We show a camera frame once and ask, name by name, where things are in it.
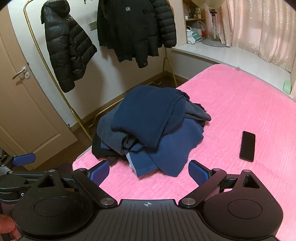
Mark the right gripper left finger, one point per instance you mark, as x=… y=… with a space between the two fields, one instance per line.
x=90 y=179

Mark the navy fleece sweatpants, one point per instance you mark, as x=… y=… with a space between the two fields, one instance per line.
x=148 y=112

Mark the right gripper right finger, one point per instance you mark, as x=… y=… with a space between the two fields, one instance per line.
x=207 y=180

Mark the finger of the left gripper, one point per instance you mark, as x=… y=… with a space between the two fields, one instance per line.
x=24 y=159

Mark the pink ribbed bed blanket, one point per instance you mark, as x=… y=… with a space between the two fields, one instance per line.
x=256 y=200

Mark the wooden door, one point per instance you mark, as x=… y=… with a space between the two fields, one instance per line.
x=29 y=122

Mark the silver door handle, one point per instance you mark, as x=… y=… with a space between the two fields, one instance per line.
x=22 y=74

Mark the wooden shelf with items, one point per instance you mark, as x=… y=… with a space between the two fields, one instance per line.
x=195 y=17

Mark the person's hand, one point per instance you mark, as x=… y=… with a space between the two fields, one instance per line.
x=8 y=226

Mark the black puffer jacket left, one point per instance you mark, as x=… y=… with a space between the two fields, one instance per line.
x=70 y=48

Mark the black puffer jacket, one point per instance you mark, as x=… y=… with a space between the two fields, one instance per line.
x=136 y=30
x=70 y=48

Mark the black puffer jacket right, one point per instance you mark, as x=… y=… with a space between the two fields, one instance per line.
x=136 y=30

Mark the black smartphone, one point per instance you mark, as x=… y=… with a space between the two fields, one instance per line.
x=247 y=149

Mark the white plastic bag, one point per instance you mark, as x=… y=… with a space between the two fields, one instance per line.
x=193 y=36

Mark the small green box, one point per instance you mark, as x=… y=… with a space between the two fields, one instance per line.
x=287 y=87

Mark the pink sheer curtain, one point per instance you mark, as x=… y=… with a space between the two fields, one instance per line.
x=265 y=28

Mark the blue clothes pile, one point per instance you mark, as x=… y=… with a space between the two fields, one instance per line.
x=169 y=156

